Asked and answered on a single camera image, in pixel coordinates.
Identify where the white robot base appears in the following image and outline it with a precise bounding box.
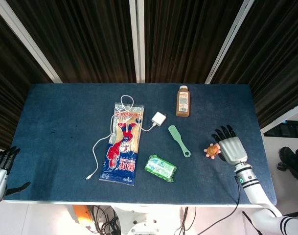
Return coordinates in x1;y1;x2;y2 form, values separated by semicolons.
111;205;184;235

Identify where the black robot hand cable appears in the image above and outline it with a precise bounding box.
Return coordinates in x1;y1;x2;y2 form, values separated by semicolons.
194;175;241;235

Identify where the green plastic rice paddle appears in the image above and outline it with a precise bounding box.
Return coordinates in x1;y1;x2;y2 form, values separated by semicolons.
168;125;192;158

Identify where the blue red noodle packet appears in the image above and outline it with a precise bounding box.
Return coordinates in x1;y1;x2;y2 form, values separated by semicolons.
98;102;145;187

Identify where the brown juice bottle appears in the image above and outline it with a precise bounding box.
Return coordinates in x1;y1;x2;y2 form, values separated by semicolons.
176;85;192;117

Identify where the black wheeled stand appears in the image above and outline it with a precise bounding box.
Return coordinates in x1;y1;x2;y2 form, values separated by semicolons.
276;144;298;185

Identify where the white charging cable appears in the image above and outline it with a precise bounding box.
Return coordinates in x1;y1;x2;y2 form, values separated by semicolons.
85;94;156;181

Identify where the small orange turtle toy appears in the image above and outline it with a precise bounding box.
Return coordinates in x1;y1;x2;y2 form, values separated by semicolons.
204;143;222;160

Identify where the blue felt table cloth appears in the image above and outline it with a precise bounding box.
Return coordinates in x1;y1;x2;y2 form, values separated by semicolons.
2;83;278;209

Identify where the black cable bundle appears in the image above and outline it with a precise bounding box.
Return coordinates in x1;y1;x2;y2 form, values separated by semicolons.
176;207;197;235
88;205;121;235

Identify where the white frame bar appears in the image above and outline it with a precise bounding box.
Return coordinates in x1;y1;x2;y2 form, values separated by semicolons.
259;100;298;134

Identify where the white charger adapter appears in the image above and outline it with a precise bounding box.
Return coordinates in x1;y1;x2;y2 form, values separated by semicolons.
151;112;167;128

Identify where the white ceiling beam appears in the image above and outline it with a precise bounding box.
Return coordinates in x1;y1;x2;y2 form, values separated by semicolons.
204;0;256;84
128;0;146;83
0;0;63;84

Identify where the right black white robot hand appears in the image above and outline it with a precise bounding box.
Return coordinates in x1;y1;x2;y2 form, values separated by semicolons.
211;124;248;165

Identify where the orange box under table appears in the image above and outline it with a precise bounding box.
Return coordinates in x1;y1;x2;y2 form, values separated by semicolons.
72;205;93;225

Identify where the black equipment with screens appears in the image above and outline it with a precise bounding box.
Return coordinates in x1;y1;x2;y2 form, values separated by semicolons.
263;119;298;138

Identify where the green tissue pack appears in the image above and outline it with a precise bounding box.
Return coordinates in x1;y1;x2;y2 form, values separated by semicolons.
144;154;178;183

